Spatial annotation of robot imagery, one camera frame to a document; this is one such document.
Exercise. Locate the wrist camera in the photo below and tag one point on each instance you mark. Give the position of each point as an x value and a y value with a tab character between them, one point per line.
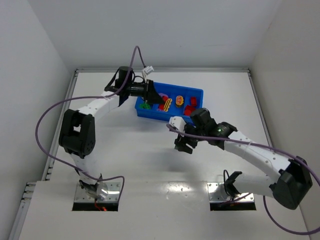
146	71
177	123

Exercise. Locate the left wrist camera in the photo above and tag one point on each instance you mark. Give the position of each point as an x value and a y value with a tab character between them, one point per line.
146	71

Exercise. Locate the red round lego brick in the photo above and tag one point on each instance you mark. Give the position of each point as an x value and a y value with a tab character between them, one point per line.
193	101

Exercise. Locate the metal base plate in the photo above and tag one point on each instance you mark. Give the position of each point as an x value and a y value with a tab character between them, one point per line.
218	195
110	192

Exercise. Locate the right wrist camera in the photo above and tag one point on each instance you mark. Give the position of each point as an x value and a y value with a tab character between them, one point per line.
177	123

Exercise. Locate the burger printed lego brick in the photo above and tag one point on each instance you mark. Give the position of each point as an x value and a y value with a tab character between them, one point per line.
167	104

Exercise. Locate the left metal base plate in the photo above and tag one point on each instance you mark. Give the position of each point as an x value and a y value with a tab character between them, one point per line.
110	192

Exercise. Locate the blue divided plastic bin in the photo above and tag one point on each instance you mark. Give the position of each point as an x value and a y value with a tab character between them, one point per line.
172	91

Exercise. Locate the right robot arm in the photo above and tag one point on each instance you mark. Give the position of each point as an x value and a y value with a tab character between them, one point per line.
286	179

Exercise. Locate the red flower lego brick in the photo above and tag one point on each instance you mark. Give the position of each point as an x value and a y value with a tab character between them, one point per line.
188	110

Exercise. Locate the yellow printed lego brick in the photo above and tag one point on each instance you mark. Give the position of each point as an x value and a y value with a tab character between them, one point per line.
179	101

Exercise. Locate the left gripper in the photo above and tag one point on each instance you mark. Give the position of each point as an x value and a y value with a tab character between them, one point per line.
149	90

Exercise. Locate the green curved lego brick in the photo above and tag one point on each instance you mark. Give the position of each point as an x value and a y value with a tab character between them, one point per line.
145	106

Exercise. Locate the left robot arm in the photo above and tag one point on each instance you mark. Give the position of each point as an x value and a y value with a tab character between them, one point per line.
78	130

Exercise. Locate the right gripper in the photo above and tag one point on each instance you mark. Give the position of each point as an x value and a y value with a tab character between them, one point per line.
188	138

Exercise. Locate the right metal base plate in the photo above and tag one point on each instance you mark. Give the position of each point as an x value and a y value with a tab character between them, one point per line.
218	195

